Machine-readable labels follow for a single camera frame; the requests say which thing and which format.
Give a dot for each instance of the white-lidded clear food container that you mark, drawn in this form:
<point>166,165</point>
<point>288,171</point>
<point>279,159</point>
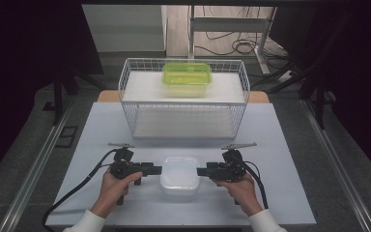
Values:
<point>179,175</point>

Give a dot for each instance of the wooden table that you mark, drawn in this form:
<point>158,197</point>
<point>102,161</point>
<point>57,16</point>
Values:
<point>108,96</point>

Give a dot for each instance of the grey metal floor rail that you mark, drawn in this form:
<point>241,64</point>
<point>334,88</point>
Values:
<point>32,180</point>
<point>338,167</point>

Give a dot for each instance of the white power strip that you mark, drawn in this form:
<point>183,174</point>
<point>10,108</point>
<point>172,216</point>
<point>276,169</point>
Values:
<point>285,75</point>

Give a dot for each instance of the person's left hand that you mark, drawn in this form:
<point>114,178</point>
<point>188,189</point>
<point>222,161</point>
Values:
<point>112,193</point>

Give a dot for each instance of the white metal desk frame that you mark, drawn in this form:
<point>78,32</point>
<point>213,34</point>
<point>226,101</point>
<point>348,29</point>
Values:
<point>228,24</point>

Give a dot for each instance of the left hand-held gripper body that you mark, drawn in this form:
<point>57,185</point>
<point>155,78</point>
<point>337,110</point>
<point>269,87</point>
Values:
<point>124,167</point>

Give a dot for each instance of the white cabinet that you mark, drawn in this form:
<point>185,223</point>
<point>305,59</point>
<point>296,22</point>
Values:
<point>122,29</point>

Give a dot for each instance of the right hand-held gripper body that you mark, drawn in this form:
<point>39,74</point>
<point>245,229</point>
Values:
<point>227,169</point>

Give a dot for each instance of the green-lidded clear food container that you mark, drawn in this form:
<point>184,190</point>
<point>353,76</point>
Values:
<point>186,77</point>

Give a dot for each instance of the person's right hand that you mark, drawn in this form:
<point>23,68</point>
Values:
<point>243,193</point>

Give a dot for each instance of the black metal stand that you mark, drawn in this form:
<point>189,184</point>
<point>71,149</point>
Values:
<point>58,93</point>
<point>319,96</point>

